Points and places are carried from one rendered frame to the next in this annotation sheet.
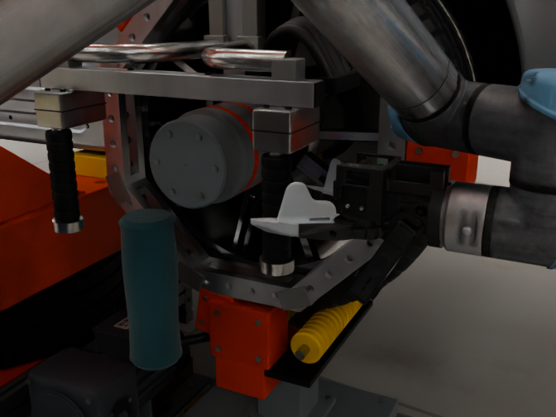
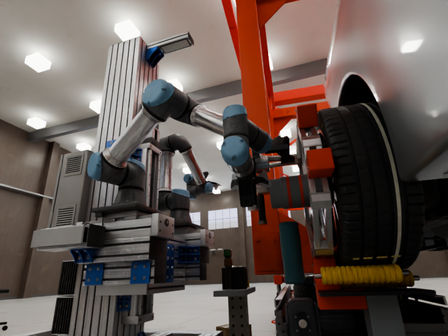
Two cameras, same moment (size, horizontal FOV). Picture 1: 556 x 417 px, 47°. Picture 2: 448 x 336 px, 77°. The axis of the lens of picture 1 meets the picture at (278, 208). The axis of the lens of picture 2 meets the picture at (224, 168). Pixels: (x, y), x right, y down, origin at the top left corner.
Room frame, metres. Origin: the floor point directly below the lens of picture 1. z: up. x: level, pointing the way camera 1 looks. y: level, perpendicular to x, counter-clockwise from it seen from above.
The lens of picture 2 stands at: (0.40, -0.99, 0.52)
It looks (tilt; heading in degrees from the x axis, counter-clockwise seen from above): 21 degrees up; 77
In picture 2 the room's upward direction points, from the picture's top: 2 degrees counter-clockwise
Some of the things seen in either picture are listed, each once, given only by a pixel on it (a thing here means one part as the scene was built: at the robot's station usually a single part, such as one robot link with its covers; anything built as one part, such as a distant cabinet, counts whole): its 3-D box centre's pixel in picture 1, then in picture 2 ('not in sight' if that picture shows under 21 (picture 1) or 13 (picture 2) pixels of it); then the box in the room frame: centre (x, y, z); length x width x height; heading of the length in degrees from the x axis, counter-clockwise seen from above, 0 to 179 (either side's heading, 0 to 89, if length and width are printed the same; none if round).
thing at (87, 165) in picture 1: (112, 160); not in sight; (1.48, 0.39, 0.71); 0.14 x 0.14 x 0.05; 64
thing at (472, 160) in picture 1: (441, 160); (319, 163); (0.89, -0.23, 0.85); 0.09 x 0.08 x 0.07; 64
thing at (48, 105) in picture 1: (71, 104); (265, 188); (0.91, 0.29, 0.93); 0.09 x 0.05 x 0.05; 154
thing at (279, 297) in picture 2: not in sight; (288, 301); (1.61, 1.73, 0.28); 2.47 x 0.09 x 0.22; 64
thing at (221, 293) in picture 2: not in sight; (236, 291); (0.86, 0.77, 0.44); 0.43 x 0.17 x 0.03; 64
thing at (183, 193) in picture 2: not in sight; (179, 199); (0.51, 0.77, 0.98); 0.13 x 0.12 x 0.14; 134
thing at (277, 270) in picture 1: (276, 209); (251, 190); (0.74, 0.00, 0.83); 0.04 x 0.04 x 0.16
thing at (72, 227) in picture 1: (63, 177); (261, 208); (0.89, 0.31, 0.83); 0.04 x 0.04 x 0.16
